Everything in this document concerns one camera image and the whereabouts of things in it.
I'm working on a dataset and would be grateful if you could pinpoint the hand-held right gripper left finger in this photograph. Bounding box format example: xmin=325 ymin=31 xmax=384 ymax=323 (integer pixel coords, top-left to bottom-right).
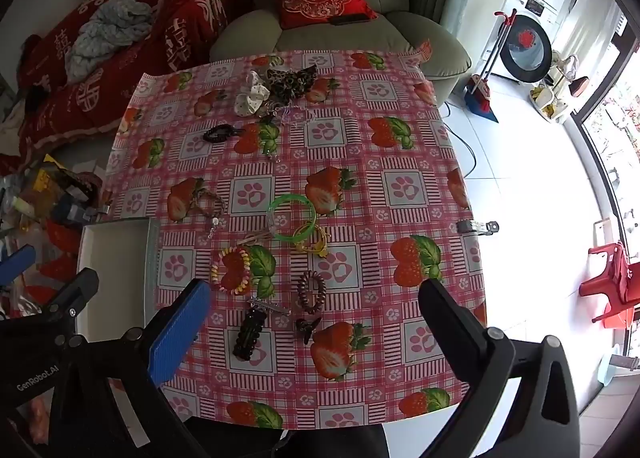
xmin=50 ymin=279 xmax=261 ymax=458

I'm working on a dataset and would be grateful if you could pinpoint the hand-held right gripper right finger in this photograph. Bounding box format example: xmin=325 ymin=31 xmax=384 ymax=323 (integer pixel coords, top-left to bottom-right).
xmin=418 ymin=279 xmax=582 ymax=458

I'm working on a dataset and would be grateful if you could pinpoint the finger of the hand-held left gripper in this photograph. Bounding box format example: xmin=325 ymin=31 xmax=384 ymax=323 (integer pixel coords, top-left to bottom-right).
xmin=42 ymin=268 xmax=100 ymax=336
xmin=0 ymin=245 xmax=37 ymax=285

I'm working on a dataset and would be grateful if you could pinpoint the white shallow tray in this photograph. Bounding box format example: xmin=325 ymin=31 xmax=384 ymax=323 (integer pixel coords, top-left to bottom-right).
xmin=75 ymin=217 xmax=161 ymax=344

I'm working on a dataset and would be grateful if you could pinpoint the pink yellow spiral hair tie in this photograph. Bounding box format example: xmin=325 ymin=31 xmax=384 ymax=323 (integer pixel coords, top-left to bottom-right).
xmin=210 ymin=247 xmax=252 ymax=295

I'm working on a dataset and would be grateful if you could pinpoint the brown spiral hair tie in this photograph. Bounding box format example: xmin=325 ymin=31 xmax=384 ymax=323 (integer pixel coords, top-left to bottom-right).
xmin=297 ymin=271 xmax=327 ymax=315

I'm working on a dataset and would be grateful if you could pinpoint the brown braided hair tie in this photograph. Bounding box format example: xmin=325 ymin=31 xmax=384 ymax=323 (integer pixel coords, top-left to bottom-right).
xmin=192 ymin=187 xmax=226 ymax=220

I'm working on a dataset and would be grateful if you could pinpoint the green translucent bangle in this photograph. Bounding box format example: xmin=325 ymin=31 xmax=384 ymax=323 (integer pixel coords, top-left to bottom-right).
xmin=268 ymin=193 xmax=318 ymax=241

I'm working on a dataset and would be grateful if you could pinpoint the red snack bag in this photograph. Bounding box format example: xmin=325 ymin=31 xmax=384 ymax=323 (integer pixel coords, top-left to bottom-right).
xmin=42 ymin=221 xmax=83 ymax=256

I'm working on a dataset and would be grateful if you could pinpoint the black beaded hair clip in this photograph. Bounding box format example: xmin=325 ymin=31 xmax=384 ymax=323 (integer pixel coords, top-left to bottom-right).
xmin=232 ymin=308 xmax=266 ymax=361

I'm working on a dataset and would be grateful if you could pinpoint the yellow packet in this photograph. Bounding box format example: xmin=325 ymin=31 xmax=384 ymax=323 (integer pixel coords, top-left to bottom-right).
xmin=31 ymin=154 xmax=68 ymax=199

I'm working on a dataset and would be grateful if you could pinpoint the black printed box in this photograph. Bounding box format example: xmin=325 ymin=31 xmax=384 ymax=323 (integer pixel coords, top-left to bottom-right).
xmin=52 ymin=171 xmax=103 ymax=226

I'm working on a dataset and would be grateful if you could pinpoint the silver hair clip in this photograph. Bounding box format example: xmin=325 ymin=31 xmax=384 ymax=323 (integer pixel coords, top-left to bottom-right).
xmin=246 ymin=297 xmax=291 ymax=316

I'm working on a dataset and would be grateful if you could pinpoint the small dark claw clip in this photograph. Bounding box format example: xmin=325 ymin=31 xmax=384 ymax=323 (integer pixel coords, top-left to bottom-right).
xmin=294 ymin=317 xmax=323 ymax=343

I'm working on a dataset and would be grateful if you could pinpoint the red plastic stool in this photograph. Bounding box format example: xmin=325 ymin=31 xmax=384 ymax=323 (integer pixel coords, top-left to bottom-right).
xmin=580 ymin=241 xmax=640 ymax=329

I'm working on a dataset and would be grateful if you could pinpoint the light green stool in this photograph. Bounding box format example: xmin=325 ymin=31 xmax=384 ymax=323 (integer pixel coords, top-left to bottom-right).
xmin=599 ymin=352 xmax=640 ymax=386

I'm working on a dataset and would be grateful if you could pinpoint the strawberry print tablecloth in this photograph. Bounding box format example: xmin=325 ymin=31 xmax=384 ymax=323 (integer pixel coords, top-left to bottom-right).
xmin=102 ymin=49 xmax=488 ymax=431

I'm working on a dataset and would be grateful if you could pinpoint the blue dustpan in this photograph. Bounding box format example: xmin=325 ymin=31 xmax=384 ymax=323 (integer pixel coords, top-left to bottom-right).
xmin=464 ymin=73 xmax=499 ymax=124

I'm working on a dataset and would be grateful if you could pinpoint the white polka dot scrunchie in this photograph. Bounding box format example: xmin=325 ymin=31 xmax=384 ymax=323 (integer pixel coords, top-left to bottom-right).
xmin=232 ymin=71 xmax=271 ymax=116

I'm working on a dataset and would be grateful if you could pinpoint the white rack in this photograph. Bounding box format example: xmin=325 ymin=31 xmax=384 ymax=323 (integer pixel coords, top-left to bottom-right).
xmin=530 ymin=56 xmax=586 ymax=121

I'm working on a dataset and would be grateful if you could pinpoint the grey crumpled cloth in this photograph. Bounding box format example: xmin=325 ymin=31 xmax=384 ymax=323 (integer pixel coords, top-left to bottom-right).
xmin=66 ymin=0 xmax=153 ymax=84

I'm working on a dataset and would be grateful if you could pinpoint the leopard print scrunchie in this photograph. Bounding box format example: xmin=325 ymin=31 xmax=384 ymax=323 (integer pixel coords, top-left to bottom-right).
xmin=265 ymin=64 xmax=318 ymax=104

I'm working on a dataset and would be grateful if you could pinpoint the grey green armchair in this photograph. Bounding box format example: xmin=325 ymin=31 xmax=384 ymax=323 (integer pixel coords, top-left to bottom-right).
xmin=209 ymin=0 xmax=472 ymax=94

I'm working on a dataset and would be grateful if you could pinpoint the red mop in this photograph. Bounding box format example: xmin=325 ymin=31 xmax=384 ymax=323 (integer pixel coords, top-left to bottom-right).
xmin=487 ymin=8 xmax=518 ymax=84

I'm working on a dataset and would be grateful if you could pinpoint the white washing machine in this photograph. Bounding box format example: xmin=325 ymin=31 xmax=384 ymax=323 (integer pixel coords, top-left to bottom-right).
xmin=480 ymin=0 xmax=566 ymax=86

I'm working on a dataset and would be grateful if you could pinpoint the black floor cable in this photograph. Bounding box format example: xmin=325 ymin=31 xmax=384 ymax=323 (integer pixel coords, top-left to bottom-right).
xmin=442 ymin=103 xmax=478 ymax=174

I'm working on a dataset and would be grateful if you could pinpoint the black hair tie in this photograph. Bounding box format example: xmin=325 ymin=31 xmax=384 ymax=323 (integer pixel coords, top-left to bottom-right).
xmin=202 ymin=124 xmax=246 ymax=143

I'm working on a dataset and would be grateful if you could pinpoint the clear bead necklace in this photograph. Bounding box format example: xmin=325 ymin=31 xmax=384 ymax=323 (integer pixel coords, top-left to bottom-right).
xmin=257 ymin=98 xmax=318 ymax=126

